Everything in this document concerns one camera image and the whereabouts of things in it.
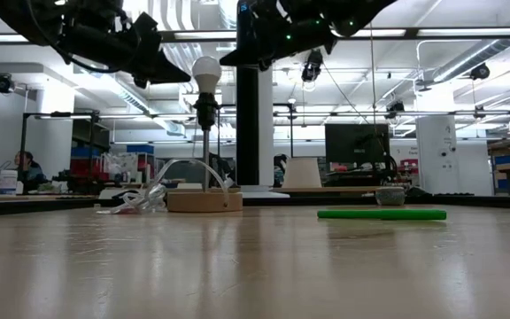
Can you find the shelf with red blue bins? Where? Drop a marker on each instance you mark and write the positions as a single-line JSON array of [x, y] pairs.
[[140, 149]]

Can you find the black ceiling camera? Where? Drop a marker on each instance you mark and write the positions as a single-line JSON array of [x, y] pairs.
[[396, 107], [480, 72], [3, 84], [312, 66]]

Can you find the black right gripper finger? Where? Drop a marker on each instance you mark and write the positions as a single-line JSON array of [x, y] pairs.
[[255, 55]]

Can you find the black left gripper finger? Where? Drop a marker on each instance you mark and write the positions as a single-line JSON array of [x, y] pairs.
[[164, 75]]

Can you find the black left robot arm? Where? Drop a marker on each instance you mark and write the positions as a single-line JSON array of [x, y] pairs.
[[16, 13]]

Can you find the wooden base lamp stand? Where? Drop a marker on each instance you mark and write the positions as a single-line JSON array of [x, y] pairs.
[[204, 201]]

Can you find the person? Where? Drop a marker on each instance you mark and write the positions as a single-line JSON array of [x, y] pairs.
[[27, 164]]

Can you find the white tower with black stripe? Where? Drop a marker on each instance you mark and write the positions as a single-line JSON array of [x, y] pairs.
[[266, 133]]

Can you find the light wood desk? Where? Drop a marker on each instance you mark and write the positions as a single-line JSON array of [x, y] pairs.
[[326, 189]]

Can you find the black overhead rig frame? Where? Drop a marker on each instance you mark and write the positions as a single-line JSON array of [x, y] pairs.
[[60, 114]]

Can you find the white plastic container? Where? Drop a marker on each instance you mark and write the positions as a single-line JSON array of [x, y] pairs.
[[8, 181]]

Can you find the small ceramic bowl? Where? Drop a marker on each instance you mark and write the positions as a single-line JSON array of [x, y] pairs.
[[390, 197]]

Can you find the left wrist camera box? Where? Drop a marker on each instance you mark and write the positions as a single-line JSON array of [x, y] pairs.
[[145, 25]]

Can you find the white lightbulb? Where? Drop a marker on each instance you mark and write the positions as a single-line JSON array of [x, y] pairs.
[[206, 71]]

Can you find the beige lampshade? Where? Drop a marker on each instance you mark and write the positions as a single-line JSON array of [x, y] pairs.
[[301, 173]]

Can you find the white column cabinet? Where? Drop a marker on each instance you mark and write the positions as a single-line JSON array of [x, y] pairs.
[[436, 155]]

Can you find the black aluminium table frame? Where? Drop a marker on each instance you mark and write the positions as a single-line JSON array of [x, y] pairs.
[[38, 204]]

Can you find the black monitor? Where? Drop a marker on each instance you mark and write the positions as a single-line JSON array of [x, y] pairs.
[[352, 142]]

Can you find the green flat stick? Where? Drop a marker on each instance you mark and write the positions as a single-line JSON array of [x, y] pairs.
[[379, 215]]

